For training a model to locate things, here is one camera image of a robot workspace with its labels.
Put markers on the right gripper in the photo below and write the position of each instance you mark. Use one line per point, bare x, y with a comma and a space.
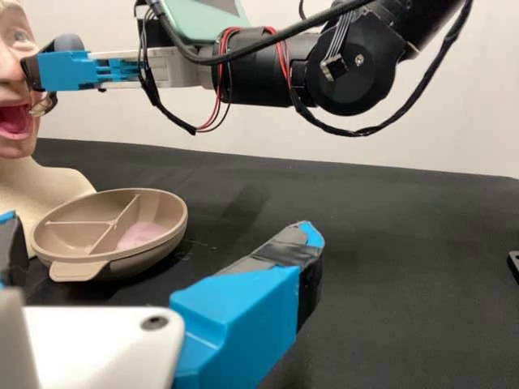
178, 69

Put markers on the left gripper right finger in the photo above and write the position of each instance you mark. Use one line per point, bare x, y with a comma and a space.
243, 316

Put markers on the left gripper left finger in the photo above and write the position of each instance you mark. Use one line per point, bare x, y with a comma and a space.
10, 251

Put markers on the dummy head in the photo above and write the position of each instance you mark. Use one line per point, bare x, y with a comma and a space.
16, 178

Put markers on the beige divided bowl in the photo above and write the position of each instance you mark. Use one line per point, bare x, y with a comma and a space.
81, 212

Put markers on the right wrist camera phone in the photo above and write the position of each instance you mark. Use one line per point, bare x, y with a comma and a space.
202, 20

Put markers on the pink food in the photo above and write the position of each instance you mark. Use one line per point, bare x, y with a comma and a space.
140, 234

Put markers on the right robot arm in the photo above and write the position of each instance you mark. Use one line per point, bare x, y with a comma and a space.
255, 77

